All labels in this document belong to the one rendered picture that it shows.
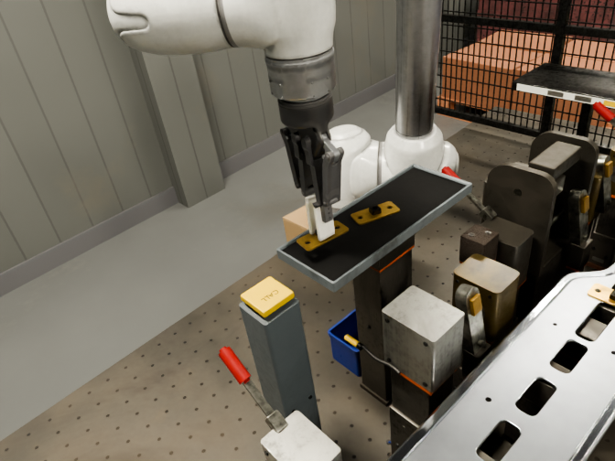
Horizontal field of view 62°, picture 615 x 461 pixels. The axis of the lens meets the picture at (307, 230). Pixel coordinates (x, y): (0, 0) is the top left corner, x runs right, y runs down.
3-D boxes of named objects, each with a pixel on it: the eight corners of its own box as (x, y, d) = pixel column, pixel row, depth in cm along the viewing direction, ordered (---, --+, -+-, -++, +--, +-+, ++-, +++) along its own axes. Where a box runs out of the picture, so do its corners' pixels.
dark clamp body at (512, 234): (496, 385, 113) (516, 249, 91) (451, 358, 121) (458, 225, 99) (513, 366, 117) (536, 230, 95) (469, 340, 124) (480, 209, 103)
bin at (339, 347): (359, 379, 119) (357, 353, 113) (329, 357, 125) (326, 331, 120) (390, 351, 124) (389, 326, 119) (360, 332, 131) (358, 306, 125)
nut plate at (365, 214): (359, 225, 89) (359, 219, 88) (350, 215, 92) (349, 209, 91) (401, 211, 91) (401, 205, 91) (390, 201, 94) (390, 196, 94)
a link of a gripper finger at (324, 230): (328, 195, 79) (330, 197, 78) (332, 231, 83) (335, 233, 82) (312, 202, 78) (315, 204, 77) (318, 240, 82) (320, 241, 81)
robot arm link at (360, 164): (323, 185, 163) (318, 119, 152) (380, 186, 160) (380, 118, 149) (315, 209, 150) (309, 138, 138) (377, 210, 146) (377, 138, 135)
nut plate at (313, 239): (308, 251, 80) (307, 245, 79) (295, 241, 83) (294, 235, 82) (350, 230, 83) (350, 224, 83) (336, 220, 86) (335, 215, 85)
